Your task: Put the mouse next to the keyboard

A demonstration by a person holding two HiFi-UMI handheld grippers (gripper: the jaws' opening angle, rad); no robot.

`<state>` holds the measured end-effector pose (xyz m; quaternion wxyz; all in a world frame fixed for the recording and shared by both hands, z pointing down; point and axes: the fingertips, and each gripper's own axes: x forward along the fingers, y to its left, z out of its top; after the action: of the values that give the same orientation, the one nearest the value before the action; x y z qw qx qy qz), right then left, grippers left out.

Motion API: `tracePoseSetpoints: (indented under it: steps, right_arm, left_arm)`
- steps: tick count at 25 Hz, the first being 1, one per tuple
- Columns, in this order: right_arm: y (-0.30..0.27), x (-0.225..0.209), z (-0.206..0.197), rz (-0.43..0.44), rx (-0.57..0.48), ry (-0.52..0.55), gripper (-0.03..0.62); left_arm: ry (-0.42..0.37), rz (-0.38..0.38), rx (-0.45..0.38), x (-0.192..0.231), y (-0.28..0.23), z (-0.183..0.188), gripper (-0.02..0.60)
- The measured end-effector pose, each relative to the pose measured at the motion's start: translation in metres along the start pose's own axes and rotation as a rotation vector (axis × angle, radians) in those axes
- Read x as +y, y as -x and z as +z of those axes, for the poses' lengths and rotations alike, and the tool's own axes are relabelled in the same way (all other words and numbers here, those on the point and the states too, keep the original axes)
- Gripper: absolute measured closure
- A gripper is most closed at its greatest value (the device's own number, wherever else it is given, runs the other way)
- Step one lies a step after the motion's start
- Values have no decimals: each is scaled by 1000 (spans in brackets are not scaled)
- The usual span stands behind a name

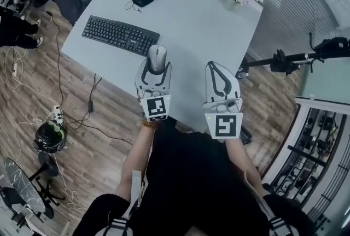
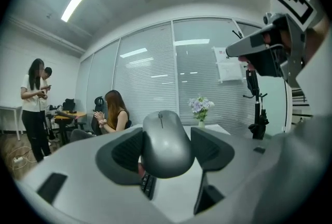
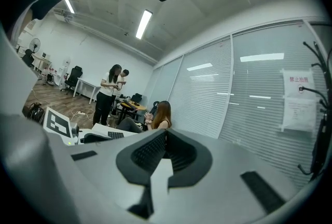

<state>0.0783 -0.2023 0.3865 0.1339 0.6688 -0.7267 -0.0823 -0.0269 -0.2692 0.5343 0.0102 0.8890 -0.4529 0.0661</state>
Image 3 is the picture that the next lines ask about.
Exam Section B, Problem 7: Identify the long ceiling light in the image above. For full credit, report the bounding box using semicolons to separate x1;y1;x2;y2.
135;9;153;40
63;0;75;14

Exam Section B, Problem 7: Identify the black coat rack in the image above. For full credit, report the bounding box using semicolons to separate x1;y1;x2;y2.
297;40;332;182

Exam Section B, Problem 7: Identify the standing fan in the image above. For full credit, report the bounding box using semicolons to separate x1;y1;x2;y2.
29;37;42;54

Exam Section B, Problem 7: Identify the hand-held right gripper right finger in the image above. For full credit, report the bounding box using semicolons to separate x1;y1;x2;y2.
155;129;299;224

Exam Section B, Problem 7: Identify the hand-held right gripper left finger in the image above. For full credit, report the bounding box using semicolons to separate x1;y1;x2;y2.
50;129;167;224

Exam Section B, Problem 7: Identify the white desk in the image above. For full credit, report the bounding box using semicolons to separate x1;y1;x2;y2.
73;77;102;105
31;53;52;73

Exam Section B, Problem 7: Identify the black helmet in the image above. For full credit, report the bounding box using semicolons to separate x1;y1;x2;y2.
26;102;45;125

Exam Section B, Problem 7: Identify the white paper sign red print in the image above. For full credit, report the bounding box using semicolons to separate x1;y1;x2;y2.
281;68;316;99

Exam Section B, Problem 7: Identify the white paper notice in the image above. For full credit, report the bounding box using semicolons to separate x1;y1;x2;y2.
281;97;319;132

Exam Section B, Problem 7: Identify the white cable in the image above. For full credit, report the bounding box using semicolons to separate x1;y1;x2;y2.
67;106;94;120

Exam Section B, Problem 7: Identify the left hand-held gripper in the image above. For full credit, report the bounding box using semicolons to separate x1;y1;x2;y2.
43;106;113;146

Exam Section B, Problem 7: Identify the white water dispenser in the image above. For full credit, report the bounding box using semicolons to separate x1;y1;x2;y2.
58;57;71;89

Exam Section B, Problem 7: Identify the black keyboard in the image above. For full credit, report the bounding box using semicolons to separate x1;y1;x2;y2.
107;131;125;140

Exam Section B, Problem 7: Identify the orange round table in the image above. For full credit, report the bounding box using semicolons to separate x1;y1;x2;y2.
120;102;147;125

